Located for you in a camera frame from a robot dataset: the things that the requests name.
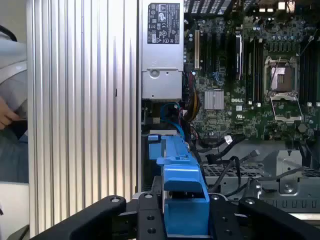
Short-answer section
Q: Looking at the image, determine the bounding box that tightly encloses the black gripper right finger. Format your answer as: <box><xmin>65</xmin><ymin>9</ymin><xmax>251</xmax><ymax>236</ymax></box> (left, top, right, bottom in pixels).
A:
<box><xmin>208</xmin><ymin>193</ymin><xmax>320</xmax><ymax>240</ymax></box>

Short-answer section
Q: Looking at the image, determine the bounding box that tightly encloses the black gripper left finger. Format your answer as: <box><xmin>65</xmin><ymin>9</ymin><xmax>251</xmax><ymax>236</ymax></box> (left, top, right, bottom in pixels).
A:
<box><xmin>29</xmin><ymin>192</ymin><xmax>166</xmax><ymax>240</ymax></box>

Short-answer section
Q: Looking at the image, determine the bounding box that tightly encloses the hard disk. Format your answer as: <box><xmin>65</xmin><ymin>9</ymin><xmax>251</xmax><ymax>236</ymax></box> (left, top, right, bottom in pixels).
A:
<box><xmin>147</xmin><ymin>134</ymin><xmax>211</xmax><ymax>237</ymax></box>

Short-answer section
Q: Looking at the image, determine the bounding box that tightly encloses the black disk wire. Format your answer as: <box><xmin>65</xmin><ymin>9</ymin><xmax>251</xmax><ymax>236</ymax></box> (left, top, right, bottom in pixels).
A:
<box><xmin>204</xmin><ymin>149</ymin><xmax>261</xmax><ymax>166</ymax></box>

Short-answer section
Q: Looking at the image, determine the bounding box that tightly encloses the RAM slot bank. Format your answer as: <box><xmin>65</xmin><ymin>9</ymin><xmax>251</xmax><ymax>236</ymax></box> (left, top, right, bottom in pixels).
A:
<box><xmin>299</xmin><ymin>42</ymin><xmax>320</xmax><ymax>107</ymax></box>
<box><xmin>244</xmin><ymin>37</ymin><xmax>264</xmax><ymax>107</ymax></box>

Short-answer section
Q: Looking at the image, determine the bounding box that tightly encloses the white expansion slot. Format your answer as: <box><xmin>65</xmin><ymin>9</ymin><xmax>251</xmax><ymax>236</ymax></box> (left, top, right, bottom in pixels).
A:
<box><xmin>194</xmin><ymin>29</ymin><xmax>201</xmax><ymax>70</ymax></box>

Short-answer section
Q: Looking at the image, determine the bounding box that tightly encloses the person's bare hand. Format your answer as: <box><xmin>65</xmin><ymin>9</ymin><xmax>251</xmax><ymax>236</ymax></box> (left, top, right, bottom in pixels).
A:
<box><xmin>0</xmin><ymin>96</ymin><xmax>23</xmax><ymax>130</ymax></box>

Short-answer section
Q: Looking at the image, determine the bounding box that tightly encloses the black PC case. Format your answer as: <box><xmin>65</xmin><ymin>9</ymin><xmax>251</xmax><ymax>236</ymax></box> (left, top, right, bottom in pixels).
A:
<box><xmin>136</xmin><ymin>0</ymin><xmax>320</xmax><ymax>222</ymax></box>

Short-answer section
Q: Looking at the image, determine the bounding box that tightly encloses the gray drive cage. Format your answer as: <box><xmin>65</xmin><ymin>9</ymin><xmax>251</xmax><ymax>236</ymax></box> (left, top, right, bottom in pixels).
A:
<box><xmin>202</xmin><ymin>149</ymin><xmax>320</xmax><ymax>213</ymax></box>

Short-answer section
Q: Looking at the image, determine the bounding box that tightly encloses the green motherboard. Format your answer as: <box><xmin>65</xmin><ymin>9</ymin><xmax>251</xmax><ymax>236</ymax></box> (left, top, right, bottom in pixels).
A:
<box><xmin>183</xmin><ymin>14</ymin><xmax>320</xmax><ymax>144</ymax></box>

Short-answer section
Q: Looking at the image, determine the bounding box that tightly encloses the silver chipset heatsink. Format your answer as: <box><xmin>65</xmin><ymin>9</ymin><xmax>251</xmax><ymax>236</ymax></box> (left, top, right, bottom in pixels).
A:
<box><xmin>204</xmin><ymin>90</ymin><xmax>225</xmax><ymax>110</ymax></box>

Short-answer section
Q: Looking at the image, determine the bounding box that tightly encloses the open CPU socket cover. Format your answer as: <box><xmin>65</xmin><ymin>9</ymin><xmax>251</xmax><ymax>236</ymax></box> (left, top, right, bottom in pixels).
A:
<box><xmin>269</xmin><ymin>95</ymin><xmax>304</xmax><ymax>124</ymax></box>

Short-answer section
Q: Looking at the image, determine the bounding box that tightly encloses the CPU socket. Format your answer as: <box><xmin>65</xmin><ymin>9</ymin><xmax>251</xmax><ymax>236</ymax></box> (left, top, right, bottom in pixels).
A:
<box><xmin>263</xmin><ymin>56</ymin><xmax>301</xmax><ymax>97</ymax></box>

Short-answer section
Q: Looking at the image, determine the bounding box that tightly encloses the silver power supply unit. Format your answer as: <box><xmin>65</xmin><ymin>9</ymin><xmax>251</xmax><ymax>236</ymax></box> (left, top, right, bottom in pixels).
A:
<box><xmin>141</xmin><ymin>0</ymin><xmax>185</xmax><ymax>101</ymax></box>

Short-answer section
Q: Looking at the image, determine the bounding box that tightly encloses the person in pale shirt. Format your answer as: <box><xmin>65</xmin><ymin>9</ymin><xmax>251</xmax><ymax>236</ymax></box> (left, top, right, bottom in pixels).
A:
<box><xmin>0</xmin><ymin>37</ymin><xmax>29</xmax><ymax>184</ymax></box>

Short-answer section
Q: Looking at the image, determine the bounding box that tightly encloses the thin black wire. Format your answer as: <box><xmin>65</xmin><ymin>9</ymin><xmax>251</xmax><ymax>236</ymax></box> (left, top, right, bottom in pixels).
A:
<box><xmin>211</xmin><ymin>156</ymin><xmax>243</xmax><ymax>198</ymax></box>

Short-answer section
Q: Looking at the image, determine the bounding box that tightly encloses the black wire with white label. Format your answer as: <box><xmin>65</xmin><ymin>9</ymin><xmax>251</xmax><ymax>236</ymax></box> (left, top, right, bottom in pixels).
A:
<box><xmin>197</xmin><ymin>133</ymin><xmax>247</xmax><ymax>154</ymax></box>

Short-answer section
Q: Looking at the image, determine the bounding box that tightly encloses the blue wire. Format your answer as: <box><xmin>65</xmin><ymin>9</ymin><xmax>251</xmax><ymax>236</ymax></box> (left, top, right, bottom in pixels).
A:
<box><xmin>159</xmin><ymin>101</ymin><xmax>185</xmax><ymax>138</ymax></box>

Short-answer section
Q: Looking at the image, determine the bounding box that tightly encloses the yellow and black wire bundle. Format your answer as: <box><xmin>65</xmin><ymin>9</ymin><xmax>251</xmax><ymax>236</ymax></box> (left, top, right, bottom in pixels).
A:
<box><xmin>184</xmin><ymin>87</ymin><xmax>201</xmax><ymax>126</ymax></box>

